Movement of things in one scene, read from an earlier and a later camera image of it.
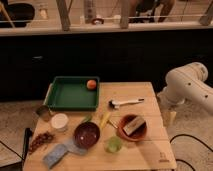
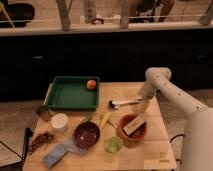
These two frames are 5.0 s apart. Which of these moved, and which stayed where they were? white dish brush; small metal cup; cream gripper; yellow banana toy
Moved: cream gripper
Stayed: white dish brush; yellow banana toy; small metal cup
